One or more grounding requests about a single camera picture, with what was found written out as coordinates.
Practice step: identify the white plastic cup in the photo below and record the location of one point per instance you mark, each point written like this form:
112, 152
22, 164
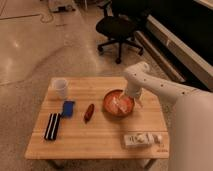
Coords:
61, 87

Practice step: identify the blue sponge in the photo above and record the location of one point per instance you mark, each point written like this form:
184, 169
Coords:
68, 108

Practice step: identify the white carton box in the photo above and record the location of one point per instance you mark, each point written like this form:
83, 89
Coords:
142, 140

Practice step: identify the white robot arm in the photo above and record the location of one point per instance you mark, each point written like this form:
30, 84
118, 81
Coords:
191, 131

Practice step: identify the white device on floor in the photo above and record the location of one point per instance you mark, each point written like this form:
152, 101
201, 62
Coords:
58, 5

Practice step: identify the long white bench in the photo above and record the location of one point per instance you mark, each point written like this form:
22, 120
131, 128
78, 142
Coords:
177, 60

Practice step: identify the wooden table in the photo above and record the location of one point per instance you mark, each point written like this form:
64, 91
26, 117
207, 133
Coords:
102, 136

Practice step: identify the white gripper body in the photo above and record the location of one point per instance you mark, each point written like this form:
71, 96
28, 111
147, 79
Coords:
133, 91

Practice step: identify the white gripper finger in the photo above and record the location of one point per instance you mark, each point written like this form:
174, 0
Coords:
138, 101
122, 97

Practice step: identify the brown red oblong object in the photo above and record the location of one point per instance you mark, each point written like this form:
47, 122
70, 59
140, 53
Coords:
89, 112

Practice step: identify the black white striped box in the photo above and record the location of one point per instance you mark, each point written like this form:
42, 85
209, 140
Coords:
52, 127

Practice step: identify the orange ceramic bowl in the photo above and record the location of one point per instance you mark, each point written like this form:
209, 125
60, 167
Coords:
119, 109

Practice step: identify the black office chair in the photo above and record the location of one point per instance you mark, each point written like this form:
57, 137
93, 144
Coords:
117, 30

